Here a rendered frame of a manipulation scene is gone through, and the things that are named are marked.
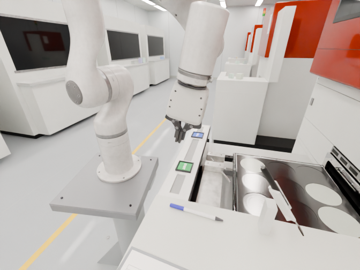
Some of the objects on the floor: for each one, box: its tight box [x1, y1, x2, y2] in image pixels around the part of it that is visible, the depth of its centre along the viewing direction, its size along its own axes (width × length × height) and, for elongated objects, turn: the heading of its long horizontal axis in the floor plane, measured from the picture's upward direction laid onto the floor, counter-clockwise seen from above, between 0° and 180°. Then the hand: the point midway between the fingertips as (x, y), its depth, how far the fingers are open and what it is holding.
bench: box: [0, 0, 103, 139], centre depth 320 cm, size 108×180×200 cm, turn 164°
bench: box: [96, 14, 149, 95], centre depth 509 cm, size 108×180×200 cm, turn 164°
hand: (180, 135), depth 51 cm, fingers closed
